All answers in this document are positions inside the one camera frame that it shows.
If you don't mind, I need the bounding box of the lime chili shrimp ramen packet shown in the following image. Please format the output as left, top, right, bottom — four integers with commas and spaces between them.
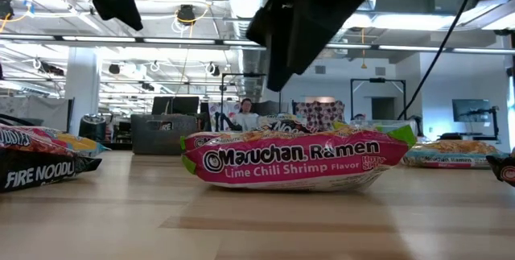
179, 124, 418, 193

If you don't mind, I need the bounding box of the long white light strip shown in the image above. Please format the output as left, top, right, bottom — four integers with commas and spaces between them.
0, 32, 515, 56

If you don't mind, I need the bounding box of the white square column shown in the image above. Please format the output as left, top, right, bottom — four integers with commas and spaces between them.
65, 46, 101, 136

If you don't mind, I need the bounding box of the brown patterned cloth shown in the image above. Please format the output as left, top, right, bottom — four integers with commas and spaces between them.
294, 100, 347, 132

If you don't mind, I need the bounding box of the person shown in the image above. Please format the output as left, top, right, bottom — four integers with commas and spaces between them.
231, 97, 262, 133

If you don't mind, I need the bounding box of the white floral cloth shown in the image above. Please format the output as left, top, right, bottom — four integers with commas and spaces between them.
208, 101, 235, 131

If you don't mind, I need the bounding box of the black computer monitor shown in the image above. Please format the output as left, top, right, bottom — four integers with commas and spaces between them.
172, 96, 200, 115
151, 96, 175, 115

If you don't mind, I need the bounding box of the black cylindrical bin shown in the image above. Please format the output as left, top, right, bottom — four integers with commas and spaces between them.
77, 114, 108, 143

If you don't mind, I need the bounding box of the grey partition panel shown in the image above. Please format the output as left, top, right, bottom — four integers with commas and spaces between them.
0, 95, 76, 133

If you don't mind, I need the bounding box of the dark translucent plastic bin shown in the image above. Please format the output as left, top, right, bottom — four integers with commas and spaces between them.
130, 113, 203, 157

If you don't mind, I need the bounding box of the black flat monitor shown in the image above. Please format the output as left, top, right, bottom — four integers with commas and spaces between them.
451, 98, 492, 123

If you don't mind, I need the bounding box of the ribbed silver air duct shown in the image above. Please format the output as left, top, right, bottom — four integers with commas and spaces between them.
223, 0, 271, 95

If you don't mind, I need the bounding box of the black dome camera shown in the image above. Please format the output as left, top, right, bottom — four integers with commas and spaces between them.
176, 4, 197, 26
0, 0, 15, 20

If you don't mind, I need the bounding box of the yellow cord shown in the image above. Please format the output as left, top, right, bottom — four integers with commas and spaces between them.
360, 27, 369, 70

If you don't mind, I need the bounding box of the long black arm cable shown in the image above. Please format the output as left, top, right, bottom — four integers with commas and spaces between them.
395, 0, 483, 122

